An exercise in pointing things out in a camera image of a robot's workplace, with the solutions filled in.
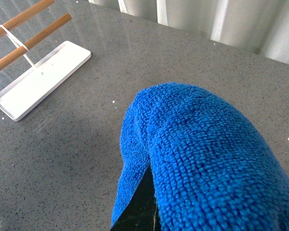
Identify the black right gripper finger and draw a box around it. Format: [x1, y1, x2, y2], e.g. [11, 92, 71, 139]
[111, 166, 161, 231]

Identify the blue microfiber cloth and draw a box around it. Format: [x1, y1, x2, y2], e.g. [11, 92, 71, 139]
[111, 83, 289, 231]

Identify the white towel rack base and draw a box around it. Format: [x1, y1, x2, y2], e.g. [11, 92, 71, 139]
[0, 9, 92, 122]

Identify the wooden rack rod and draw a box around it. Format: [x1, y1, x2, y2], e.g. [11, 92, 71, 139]
[0, 0, 55, 38]
[0, 13, 72, 71]

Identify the white curtain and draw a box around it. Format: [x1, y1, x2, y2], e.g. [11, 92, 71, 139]
[92, 0, 289, 64]

